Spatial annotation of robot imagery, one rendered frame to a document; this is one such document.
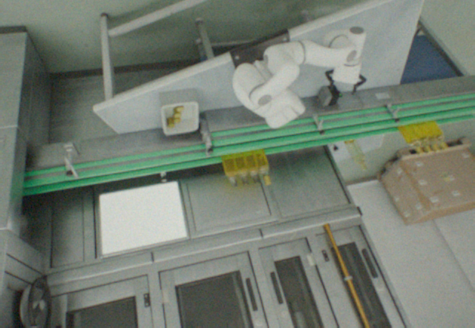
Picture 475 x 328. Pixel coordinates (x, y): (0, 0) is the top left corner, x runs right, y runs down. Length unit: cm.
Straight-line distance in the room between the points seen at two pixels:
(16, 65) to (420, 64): 235
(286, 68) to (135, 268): 117
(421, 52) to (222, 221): 173
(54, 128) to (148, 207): 78
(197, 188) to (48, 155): 75
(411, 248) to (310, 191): 388
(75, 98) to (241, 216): 128
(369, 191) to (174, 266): 446
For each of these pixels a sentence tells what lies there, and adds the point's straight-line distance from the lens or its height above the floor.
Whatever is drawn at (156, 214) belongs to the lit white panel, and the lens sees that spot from 180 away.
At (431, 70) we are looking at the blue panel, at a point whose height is 66.
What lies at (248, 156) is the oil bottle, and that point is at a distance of 178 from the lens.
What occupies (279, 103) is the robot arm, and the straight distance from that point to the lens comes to 131.
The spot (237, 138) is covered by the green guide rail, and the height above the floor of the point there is 94.
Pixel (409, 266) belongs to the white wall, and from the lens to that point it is 562.
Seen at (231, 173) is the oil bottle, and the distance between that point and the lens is 173.
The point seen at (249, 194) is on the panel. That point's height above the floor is 115.
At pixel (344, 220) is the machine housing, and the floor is 139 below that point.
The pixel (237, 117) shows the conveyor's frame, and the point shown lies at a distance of 176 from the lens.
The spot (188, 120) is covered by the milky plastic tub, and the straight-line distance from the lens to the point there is 177.
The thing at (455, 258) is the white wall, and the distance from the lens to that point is 607.
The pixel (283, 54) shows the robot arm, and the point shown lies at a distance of 115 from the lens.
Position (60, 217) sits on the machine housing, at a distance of 195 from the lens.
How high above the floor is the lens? 184
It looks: 30 degrees down
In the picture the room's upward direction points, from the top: 163 degrees clockwise
